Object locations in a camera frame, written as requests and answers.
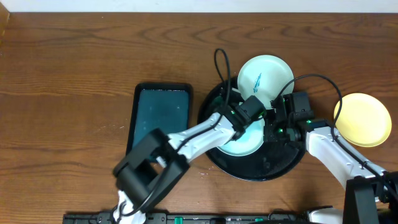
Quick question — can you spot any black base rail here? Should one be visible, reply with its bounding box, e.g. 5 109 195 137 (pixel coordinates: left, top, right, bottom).
62 211 343 224

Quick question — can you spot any light green plate with stain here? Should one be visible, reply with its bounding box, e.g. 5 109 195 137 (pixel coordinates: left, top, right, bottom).
237 55 294 110

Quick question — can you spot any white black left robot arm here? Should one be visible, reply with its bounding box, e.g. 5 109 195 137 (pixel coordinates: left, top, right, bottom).
113 96 263 223

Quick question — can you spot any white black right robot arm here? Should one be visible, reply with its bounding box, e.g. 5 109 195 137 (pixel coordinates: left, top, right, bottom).
266 92 397 223

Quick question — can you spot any round black tray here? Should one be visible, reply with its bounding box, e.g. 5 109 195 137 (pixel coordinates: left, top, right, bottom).
197 77 307 182

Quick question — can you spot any rectangular black water tray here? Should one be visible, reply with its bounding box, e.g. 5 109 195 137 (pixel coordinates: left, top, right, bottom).
126 82 193 154

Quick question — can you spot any yellow plate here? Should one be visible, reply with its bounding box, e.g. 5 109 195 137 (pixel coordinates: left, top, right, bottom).
333 93 392 147

